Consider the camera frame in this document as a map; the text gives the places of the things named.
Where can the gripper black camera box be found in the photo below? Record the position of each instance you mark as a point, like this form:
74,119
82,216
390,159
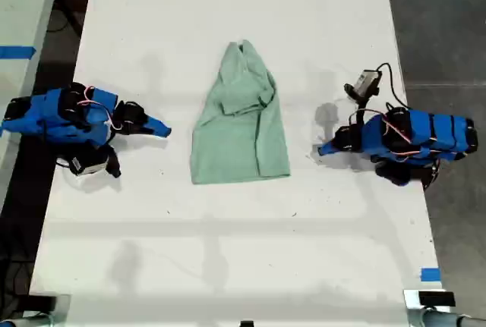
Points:
367,81
89,163

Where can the short blue tape strip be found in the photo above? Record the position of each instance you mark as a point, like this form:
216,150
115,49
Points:
430,274

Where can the white side table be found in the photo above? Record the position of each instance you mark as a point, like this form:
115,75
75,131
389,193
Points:
23,4

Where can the camera black stalk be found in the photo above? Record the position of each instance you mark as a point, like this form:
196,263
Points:
358,103
114,164

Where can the small black box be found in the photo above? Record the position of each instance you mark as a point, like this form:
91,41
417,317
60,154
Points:
247,323

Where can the long blue tape strip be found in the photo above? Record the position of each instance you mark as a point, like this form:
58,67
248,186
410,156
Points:
15,52

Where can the metal table clamp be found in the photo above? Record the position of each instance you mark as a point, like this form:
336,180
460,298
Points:
429,302
45,306

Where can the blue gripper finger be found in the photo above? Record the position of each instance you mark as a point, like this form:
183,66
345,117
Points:
155,121
332,145
152,132
334,151

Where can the pale green T-shirt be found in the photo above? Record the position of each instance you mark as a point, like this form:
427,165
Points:
239,133

